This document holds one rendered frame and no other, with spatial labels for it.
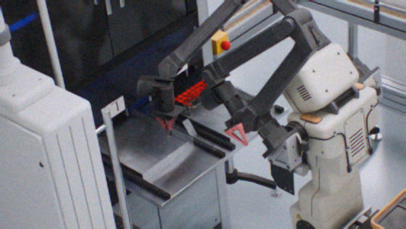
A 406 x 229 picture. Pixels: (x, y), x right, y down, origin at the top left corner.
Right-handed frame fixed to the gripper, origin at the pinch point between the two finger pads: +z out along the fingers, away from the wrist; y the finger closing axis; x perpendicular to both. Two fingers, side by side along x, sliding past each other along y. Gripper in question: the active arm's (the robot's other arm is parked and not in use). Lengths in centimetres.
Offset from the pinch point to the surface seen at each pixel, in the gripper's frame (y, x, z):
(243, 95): -12.4, -37.3, 6.1
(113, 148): -18, 57, -40
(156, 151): 2.7, 5.0, 8.5
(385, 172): -52, -115, 93
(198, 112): -0.1, -22.1, 8.5
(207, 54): 8.5, -46.1, -1.4
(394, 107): -54, -109, 47
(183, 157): -8.7, 4.2, 7.8
